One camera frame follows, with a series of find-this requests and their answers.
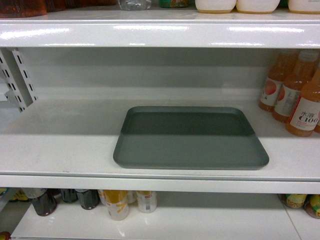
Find grey rectangular serving tray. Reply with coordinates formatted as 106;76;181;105
113;106;270;170

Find white drink bottle lower shelf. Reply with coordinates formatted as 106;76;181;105
136;190;157;213

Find yellow white drink bottle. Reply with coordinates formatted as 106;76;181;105
103;189;129;221

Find white metal shelf unit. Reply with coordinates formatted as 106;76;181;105
0;6;320;240

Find dark cola bottle lower middle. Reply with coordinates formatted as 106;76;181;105
75;189;100;210

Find dark cola bottle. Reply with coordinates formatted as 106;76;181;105
75;189;100;210
29;188;57;217

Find clear bottle top shelf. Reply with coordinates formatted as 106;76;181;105
118;0;152;11

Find white jug top middle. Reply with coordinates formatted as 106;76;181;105
195;0;237;14

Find white jug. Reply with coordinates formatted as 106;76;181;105
195;0;237;14
235;0;280;14
287;0;320;14

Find orange juice bottle middle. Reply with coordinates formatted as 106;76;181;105
272;49;319;123

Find orange juice bottle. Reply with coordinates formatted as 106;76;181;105
272;49;319;123
258;49;298;112

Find orange juice bottle back left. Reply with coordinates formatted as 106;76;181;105
258;49;298;112

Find white jug top centre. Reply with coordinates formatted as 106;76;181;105
235;0;280;14

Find dark cola bottle lower left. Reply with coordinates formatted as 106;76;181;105
29;188;57;217

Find orange juice bottle C100 label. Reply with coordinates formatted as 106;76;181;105
285;68;320;137

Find white jug top right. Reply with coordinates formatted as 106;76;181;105
287;0;320;14

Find brown package top left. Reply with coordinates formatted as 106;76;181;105
0;0;47;18

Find white perforated shelf bracket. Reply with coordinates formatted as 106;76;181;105
0;47;38;112

